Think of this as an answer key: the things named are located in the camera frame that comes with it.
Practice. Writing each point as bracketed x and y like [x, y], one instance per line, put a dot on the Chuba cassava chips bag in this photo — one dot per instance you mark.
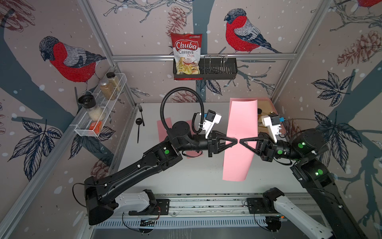
[187, 54]

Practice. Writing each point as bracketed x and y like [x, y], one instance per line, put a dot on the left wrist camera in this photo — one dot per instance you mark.
[211, 118]

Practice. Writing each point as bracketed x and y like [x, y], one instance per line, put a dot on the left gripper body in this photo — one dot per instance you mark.
[210, 148]

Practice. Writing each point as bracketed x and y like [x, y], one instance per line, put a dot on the clear acrylic wall shelf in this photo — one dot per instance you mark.
[82, 128]

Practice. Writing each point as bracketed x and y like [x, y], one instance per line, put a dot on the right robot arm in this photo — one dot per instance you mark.
[312, 174]

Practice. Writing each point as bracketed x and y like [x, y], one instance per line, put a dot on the spice jar dark lid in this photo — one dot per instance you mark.
[114, 80]

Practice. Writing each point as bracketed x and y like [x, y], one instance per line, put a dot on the small red packet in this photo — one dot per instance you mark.
[96, 127]

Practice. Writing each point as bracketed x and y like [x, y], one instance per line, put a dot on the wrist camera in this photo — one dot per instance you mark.
[272, 122]
[211, 118]

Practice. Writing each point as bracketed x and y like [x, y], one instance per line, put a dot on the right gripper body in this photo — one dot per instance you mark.
[270, 152]

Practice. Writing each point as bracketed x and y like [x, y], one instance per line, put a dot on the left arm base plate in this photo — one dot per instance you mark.
[159, 208]

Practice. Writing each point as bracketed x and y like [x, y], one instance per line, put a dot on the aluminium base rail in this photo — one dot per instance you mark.
[185, 205]

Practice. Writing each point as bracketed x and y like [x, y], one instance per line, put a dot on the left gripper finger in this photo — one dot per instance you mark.
[226, 145]
[225, 138]

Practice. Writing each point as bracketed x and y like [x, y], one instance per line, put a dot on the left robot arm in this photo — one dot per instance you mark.
[100, 194]

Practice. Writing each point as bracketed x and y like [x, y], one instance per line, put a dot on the spice jar silver lid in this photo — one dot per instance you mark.
[108, 90]

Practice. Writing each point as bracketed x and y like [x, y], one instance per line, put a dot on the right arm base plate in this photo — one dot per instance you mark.
[261, 206]

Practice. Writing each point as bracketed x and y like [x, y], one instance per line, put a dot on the black lid rice jar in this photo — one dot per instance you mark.
[94, 111]

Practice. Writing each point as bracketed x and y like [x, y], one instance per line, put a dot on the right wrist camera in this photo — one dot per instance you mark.
[272, 122]

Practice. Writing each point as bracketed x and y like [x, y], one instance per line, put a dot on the black wire wall basket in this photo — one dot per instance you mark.
[211, 68]

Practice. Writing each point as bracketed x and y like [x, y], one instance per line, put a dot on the black fork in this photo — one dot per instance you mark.
[141, 112]

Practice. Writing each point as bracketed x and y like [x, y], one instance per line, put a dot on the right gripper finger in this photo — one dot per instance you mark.
[255, 150]
[249, 140]

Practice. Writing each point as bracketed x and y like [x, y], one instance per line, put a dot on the black ladle spoon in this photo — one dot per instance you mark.
[139, 122]

